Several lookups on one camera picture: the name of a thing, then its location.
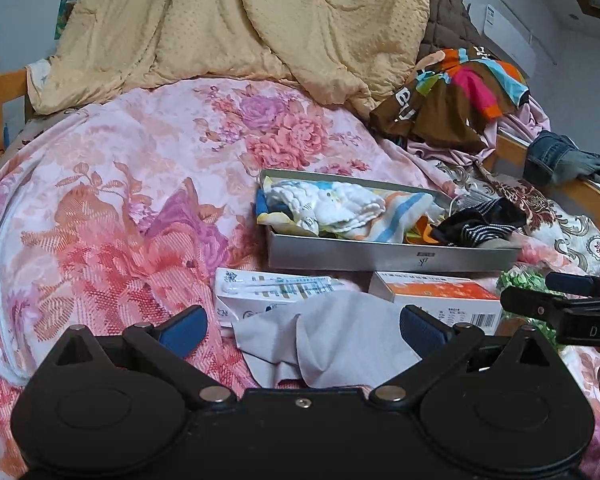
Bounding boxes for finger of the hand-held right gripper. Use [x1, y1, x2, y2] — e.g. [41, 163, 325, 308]
[545, 271, 600, 298]
[500, 284, 572, 334]

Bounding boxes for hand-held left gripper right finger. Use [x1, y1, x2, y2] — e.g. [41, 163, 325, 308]
[367, 304, 561, 408]

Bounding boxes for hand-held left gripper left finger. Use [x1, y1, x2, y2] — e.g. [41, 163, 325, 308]
[45, 304, 238, 408]

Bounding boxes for grey box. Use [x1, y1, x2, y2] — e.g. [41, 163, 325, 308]
[256, 169, 523, 273]

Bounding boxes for grey cloth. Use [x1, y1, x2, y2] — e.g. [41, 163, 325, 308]
[231, 290, 423, 390]

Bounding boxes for black striped sock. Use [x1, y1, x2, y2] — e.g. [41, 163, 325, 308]
[427, 196, 529, 249]

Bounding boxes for blue yellow striped cloth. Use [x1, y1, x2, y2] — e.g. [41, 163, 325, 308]
[340, 191, 436, 243]

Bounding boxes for white quilted baby cloth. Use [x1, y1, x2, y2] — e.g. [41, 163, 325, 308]
[262, 180, 387, 236]

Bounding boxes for green patterned item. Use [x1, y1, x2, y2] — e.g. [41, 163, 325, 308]
[495, 267, 561, 346]

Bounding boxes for orange white carton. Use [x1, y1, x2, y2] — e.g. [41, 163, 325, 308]
[369, 271, 503, 333]

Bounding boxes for ornate patterned quilt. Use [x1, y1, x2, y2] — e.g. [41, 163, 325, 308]
[430, 160, 600, 281]

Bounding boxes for white teal printed packet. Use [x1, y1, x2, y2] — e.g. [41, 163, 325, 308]
[214, 267, 353, 329]

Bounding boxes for blue jeans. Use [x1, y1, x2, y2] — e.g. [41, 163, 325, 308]
[522, 130, 600, 191]

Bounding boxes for cartoon print handkerchief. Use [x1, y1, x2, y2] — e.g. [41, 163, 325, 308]
[256, 189, 306, 235]

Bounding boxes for pink satin cloth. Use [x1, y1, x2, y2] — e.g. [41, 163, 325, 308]
[395, 95, 551, 171]

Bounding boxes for pink floral bedsheet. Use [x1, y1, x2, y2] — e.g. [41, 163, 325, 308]
[0, 77, 600, 480]

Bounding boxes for brown colourful garment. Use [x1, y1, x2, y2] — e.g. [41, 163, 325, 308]
[369, 47, 531, 151]

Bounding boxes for white air conditioner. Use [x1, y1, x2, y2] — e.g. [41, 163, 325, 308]
[480, 2, 537, 78]

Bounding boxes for brown quilted blanket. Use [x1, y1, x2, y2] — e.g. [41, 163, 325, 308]
[415, 0, 488, 68]

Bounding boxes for yellow blanket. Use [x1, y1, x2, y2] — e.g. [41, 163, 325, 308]
[27, 0, 433, 116]

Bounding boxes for teal patterned cloth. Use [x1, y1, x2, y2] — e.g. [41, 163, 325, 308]
[55, 0, 83, 41]

